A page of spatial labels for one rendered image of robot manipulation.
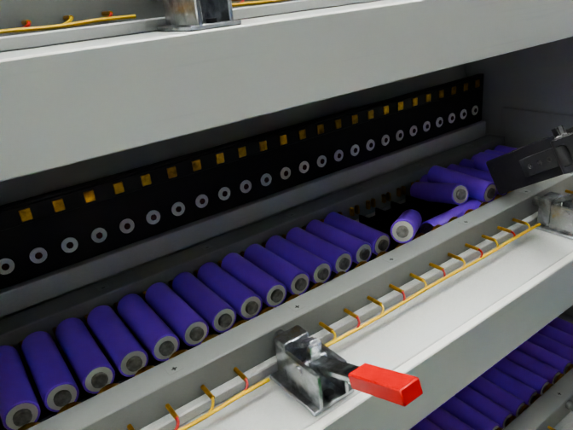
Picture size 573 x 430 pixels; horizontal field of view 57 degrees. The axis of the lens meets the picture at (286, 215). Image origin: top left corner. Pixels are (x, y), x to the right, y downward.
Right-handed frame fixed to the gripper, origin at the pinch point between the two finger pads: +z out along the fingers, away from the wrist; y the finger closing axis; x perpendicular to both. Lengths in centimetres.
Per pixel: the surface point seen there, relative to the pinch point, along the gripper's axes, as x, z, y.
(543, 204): -3.4, 0.8, -0.8
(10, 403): -0.6, 6.2, -40.2
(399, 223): -0.3, 3.6, -13.4
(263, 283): -0.3, 6.7, -24.1
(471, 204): -1.4, 5.0, -3.8
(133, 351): -0.8, 6.1, -33.7
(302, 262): -0.2, 7.4, -20.1
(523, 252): -5.9, 0.7, -5.7
